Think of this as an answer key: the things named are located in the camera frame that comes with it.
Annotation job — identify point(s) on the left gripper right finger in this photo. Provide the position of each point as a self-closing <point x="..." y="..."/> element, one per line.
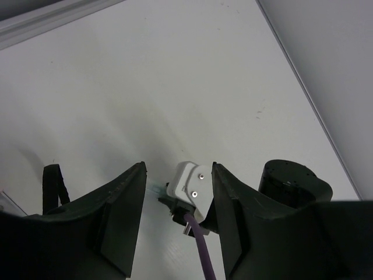
<point x="263" y="239"/>

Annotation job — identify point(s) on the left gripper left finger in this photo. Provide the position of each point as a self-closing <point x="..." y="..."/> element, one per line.
<point x="92" y="237"/>

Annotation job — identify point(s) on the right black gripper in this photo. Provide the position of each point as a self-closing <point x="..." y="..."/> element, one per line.
<point x="284" y="181"/>

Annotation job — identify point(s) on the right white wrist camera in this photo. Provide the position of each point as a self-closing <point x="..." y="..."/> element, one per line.
<point x="192" y="183"/>

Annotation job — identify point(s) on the aluminium frame rail back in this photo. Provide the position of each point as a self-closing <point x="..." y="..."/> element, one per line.
<point x="22" y="20"/>

